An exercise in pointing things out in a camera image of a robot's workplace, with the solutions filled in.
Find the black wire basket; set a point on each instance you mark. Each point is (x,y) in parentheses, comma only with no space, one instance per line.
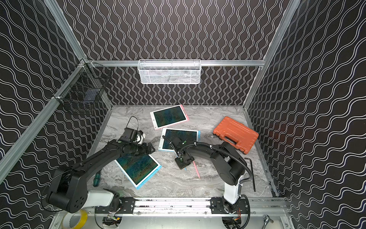
(83,96)

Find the yellow tape roll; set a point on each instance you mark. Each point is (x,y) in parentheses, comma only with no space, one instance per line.
(75,220)

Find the green handled screwdriver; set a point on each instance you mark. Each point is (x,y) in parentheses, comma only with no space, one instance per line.
(97,178)

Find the black hex key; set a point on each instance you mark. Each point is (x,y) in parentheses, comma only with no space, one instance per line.
(252,170)

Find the orange plastic tool case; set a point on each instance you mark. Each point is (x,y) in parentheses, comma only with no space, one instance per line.
(236,134)

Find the metal wrench head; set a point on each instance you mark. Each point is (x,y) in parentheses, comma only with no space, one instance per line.
(267,220)

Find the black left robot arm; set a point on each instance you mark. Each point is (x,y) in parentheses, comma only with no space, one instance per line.
(68,189)

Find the pink stylus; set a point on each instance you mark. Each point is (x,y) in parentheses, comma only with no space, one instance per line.
(196,169)

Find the blue writing tablet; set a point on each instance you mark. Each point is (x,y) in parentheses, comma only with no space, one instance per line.
(139,169)
(171,134)

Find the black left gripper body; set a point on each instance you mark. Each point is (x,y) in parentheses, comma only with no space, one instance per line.
(146,148)

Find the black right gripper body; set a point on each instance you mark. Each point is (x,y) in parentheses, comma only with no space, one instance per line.
(183,161)

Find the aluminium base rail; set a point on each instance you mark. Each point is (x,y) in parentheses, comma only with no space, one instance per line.
(213,206)

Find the pink framed writing tablet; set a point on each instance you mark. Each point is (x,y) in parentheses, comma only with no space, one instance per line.
(168,116)

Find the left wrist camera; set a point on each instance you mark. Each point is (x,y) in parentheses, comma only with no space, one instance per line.
(133,136)

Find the white wire mesh basket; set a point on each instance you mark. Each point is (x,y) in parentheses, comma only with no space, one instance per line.
(170,71)

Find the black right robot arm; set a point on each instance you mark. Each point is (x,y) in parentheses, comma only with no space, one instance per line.
(230,166)

